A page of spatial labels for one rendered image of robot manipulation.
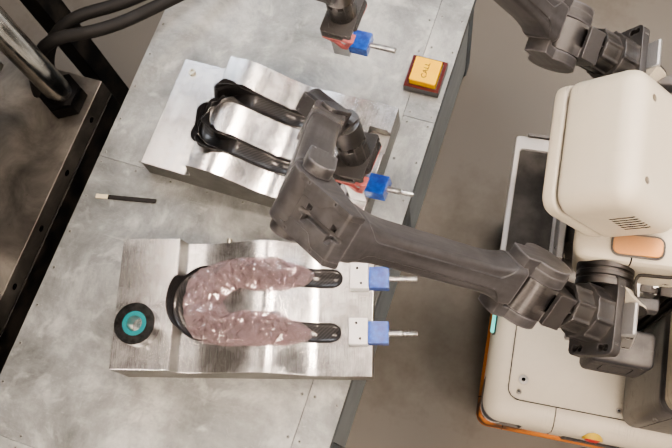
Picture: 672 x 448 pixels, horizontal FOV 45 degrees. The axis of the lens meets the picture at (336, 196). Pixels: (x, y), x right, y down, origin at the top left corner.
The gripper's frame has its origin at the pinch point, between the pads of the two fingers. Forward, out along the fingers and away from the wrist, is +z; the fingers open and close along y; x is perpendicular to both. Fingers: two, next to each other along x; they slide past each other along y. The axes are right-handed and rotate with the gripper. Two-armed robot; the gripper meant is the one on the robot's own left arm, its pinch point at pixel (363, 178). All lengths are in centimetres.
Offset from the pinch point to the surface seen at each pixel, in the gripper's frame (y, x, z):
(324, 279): 18.2, -3.9, 11.0
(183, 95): -10.5, -46.3, -0.8
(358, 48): -26.3, -9.2, -6.3
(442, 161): -57, -10, 86
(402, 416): 21, 1, 99
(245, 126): -4.5, -27.2, -3.2
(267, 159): -0.6, -22.0, 1.7
